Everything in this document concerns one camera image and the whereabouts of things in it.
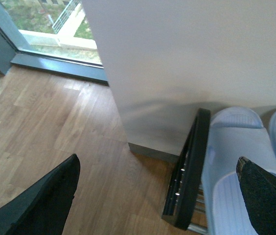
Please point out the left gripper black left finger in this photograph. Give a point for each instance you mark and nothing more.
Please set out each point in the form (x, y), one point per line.
(43, 208)

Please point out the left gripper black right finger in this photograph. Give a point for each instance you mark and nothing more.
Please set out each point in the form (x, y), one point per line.
(258, 188)

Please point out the black metal shoe rack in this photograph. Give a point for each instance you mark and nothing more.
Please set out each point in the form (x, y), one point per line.
(185, 179)

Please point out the dark window frame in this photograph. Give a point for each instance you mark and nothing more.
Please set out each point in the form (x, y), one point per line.
(10, 54)

